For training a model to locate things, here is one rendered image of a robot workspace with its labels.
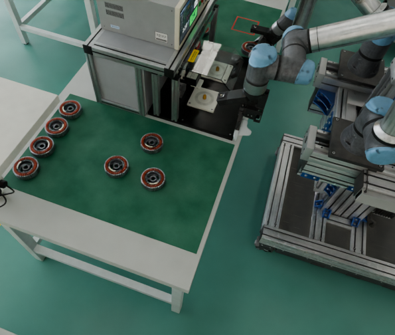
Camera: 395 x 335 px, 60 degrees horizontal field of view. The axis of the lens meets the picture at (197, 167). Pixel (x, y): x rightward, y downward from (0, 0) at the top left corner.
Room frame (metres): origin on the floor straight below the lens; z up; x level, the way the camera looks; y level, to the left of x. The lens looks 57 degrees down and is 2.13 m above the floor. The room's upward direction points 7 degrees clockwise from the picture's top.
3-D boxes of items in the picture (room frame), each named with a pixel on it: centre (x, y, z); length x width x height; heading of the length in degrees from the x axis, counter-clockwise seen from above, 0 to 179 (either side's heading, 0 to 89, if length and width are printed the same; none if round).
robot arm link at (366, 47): (1.44, -0.76, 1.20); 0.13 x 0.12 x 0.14; 158
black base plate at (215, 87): (1.46, -0.01, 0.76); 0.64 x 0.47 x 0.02; 167
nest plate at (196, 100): (1.34, 0.01, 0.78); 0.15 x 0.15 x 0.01; 77
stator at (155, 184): (0.80, 0.20, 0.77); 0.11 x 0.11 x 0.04
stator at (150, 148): (1.01, 0.24, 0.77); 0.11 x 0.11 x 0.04
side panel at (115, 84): (1.23, 0.44, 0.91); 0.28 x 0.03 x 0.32; 77
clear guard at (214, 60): (1.33, 0.02, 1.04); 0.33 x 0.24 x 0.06; 77
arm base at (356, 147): (0.95, -0.66, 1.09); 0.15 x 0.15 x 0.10
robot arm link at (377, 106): (0.94, -0.66, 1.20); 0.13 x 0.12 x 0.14; 176
